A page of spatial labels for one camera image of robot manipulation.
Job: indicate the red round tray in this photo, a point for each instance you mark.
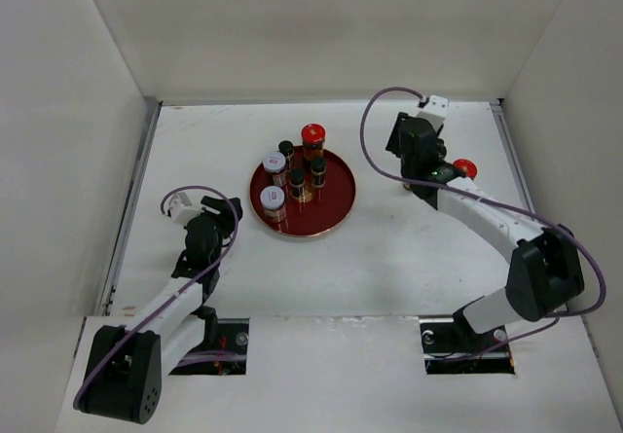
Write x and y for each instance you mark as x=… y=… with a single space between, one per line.
x=321 y=210

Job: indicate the red lid sauce jar back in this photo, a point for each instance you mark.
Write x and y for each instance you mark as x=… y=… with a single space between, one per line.
x=313 y=140

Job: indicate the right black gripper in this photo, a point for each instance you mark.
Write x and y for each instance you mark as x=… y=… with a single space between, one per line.
x=393 y=144

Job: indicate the white lid pink jar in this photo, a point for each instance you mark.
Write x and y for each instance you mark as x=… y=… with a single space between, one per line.
x=272 y=200

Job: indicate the small black cap spice bottle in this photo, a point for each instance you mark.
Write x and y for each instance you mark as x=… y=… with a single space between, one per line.
x=286 y=148

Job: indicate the red lid sauce jar right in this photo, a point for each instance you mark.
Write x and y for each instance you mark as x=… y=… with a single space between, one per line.
x=467 y=166

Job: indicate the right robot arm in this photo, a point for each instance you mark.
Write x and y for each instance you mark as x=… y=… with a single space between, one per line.
x=544 y=271

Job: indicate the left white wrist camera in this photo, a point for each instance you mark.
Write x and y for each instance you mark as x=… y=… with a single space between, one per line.
x=181 y=210

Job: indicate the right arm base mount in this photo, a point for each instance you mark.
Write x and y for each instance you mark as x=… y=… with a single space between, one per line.
x=462 y=345

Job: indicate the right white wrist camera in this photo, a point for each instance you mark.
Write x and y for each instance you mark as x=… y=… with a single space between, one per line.
x=434 y=110

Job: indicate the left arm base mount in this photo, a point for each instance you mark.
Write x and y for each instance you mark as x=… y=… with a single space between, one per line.
x=223 y=351

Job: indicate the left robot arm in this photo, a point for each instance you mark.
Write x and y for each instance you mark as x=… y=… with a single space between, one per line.
x=128 y=363

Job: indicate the red lid sauce jar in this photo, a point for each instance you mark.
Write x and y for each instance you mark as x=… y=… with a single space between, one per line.
x=313 y=140
x=467 y=166

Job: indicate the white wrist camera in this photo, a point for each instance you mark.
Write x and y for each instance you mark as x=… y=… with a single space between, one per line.
x=181 y=210
x=434 y=110

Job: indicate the white lid dark jar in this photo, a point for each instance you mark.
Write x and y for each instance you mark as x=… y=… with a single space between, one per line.
x=275 y=166

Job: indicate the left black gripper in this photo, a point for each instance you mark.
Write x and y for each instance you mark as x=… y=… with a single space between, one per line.
x=227 y=216

